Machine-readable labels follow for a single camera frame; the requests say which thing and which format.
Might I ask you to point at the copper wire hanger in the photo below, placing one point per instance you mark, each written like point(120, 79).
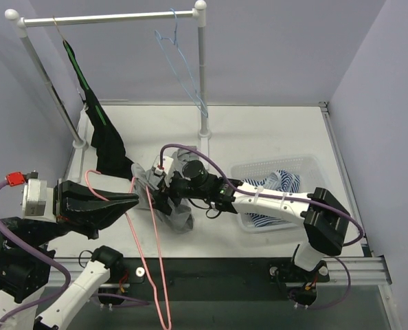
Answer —
point(58, 30)

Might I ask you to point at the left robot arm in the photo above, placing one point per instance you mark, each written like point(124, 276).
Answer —
point(36, 291)

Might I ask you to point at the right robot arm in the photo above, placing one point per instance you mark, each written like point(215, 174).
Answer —
point(319, 213)

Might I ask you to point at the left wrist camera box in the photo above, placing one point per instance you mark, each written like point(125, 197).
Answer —
point(34, 192)

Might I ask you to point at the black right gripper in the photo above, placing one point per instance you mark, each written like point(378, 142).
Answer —
point(165, 194)

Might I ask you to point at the blue white striped tank top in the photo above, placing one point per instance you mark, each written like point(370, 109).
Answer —
point(279, 180)

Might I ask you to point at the light blue wire hanger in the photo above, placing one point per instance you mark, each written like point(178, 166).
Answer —
point(183, 58)

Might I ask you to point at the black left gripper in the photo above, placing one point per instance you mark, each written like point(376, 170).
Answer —
point(60, 203)

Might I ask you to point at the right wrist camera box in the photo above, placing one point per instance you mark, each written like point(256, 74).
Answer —
point(164, 168)

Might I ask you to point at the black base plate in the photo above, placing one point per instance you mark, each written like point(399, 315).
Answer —
point(213, 279)

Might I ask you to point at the black garment with green stripe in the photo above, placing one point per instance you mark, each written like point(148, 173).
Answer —
point(110, 149)

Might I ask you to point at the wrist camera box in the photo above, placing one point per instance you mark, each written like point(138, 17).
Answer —
point(34, 192)
point(164, 168)

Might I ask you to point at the grey tank top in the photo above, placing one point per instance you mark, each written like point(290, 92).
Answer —
point(176, 215)

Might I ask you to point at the aluminium table frame rail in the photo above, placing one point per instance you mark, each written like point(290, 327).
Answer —
point(241, 134)

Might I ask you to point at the pink wire hanger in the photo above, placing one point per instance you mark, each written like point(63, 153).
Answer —
point(136, 234)

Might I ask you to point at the white clothes rack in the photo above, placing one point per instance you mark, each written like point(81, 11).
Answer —
point(198, 12)

